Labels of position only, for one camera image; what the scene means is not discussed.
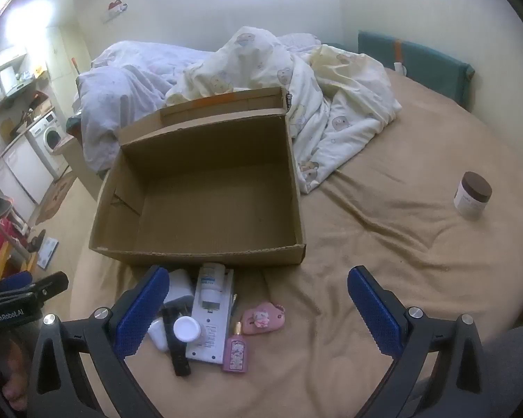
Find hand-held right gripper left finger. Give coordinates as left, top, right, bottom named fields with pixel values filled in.
left=28, top=265, right=170, bottom=418

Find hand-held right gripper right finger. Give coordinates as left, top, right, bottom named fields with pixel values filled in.
left=348, top=265, right=491, bottom=418

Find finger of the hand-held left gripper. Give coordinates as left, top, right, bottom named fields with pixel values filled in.
left=0, top=270, right=33, bottom=296
left=6, top=271, right=69, bottom=310

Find small white case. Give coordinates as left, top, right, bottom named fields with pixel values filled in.
left=148, top=319, right=169, bottom=351

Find white charger adapter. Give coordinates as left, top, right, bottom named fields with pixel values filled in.
left=163, top=269, right=195, bottom=314

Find small white round-cap bottle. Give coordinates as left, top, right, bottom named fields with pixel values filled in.
left=173, top=316, right=201, bottom=344

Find black flashlight with strap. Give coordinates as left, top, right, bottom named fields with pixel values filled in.
left=162, top=307, right=191, bottom=377

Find white tube bottle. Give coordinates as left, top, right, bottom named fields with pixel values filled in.
left=199, top=262, right=226, bottom=312

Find pink perfume bottle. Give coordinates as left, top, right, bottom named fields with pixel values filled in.
left=222, top=321, right=248, bottom=374

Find pink cat compact case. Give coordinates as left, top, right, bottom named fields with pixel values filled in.
left=242, top=301, right=286, bottom=336

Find brown cardboard box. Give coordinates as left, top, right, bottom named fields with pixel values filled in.
left=88, top=86, right=308, bottom=267

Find person's left hand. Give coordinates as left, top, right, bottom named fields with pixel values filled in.
left=0, top=337, right=29, bottom=410

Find yellow wooden chair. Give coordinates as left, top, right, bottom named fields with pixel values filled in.
left=0, top=222, right=40, bottom=281

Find white floor scale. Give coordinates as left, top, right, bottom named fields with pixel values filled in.
left=37, top=237, right=58, bottom=269

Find brown floor rug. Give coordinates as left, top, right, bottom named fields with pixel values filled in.
left=37, top=174, right=77, bottom=223

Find white low cabinet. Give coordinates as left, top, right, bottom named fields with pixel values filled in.
left=2, top=137, right=55, bottom=205

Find wooden bedside table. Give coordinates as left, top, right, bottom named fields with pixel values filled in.
left=52, top=133, right=109, bottom=201

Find brown-lid white jar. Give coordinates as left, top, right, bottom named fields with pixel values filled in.
left=453, top=171, right=493, bottom=219

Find white washing machine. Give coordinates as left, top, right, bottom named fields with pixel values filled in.
left=26, top=111, right=70, bottom=175

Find person's grey trousers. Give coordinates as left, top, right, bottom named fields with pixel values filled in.
left=484, top=326, right=523, bottom=418

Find cluttered kitchen shelf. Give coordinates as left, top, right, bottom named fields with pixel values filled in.
left=0, top=52, right=48, bottom=109

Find cream bear-print duvet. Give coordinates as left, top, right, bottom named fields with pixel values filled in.
left=166, top=26, right=402, bottom=194

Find pale lavender duvet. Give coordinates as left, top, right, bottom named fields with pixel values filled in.
left=72, top=40, right=227, bottom=172

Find teal headboard cushion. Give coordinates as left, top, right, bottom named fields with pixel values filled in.
left=358, top=30, right=476, bottom=111

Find red and white wall decoration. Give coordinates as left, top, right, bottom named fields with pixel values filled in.
left=101, top=0, right=129, bottom=22

